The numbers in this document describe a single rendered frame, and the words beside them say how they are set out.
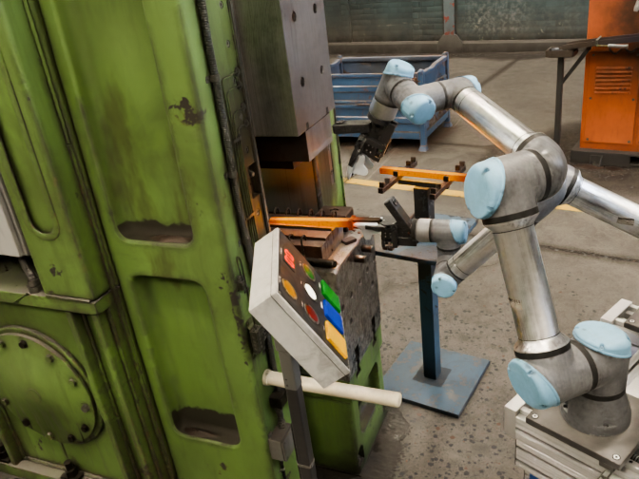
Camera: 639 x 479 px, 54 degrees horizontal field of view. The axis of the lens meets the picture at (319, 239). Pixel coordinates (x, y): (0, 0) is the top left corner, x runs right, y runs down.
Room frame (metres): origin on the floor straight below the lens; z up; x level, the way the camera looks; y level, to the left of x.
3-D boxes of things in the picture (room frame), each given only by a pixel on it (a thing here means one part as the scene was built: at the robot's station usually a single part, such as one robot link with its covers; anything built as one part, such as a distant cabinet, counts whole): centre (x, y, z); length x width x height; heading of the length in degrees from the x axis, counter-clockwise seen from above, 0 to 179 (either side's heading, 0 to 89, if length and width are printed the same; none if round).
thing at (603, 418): (1.09, -0.58, 0.87); 0.15 x 0.15 x 0.10
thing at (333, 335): (1.25, 0.00, 1.01); 0.07 x 0.05 x 0.07; 0
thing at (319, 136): (1.98, 0.15, 1.32); 0.42 x 0.20 x 0.10; 65
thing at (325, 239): (1.98, 0.15, 0.96); 0.42 x 0.20 x 0.09; 65
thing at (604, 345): (1.09, -0.57, 0.98); 0.13 x 0.12 x 0.14; 108
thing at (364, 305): (2.03, 0.13, 0.69); 0.56 x 0.38 x 0.45; 65
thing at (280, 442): (1.62, 0.22, 0.36); 0.09 x 0.07 x 0.12; 155
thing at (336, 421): (2.03, 0.13, 0.23); 0.55 x 0.37 x 0.47; 65
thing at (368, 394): (1.54, 0.02, 0.62); 0.44 x 0.05 x 0.05; 65
